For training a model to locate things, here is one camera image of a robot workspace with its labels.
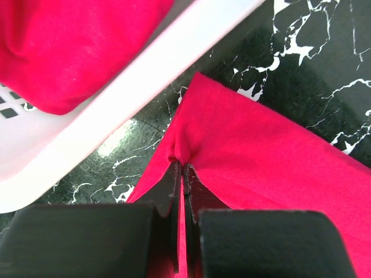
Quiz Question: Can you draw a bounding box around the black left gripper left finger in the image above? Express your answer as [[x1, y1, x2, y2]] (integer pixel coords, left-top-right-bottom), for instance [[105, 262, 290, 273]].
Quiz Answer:
[[1, 162, 181, 277]]

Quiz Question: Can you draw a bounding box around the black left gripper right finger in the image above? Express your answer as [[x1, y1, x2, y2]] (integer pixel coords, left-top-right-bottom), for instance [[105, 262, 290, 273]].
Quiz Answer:
[[184, 164, 356, 277]]

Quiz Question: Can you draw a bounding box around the white plastic basket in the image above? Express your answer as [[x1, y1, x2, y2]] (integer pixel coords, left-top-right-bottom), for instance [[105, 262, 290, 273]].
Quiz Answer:
[[1, 1, 261, 213]]

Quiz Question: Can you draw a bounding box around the red t shirt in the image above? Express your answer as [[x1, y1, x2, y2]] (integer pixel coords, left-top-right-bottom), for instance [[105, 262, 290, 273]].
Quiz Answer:
[[128, 73, 370, 277], [1, 1, 173, 115]]

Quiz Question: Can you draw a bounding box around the red t shirt in basket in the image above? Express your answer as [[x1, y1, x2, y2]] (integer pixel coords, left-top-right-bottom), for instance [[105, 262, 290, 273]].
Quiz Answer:
[[1, 1, 173, 115]]

